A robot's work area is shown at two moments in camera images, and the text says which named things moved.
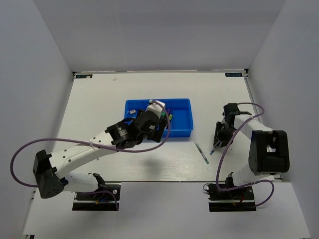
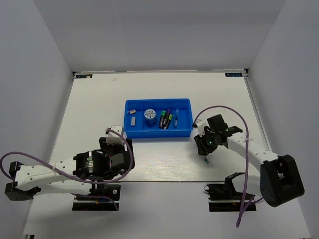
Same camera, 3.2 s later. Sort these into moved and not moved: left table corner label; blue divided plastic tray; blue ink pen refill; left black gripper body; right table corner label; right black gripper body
Moved: right black gripper body; blue ink pen refill; left black gripper body
Not moved: left table corner label; blue divided plastic tray; right table corner label
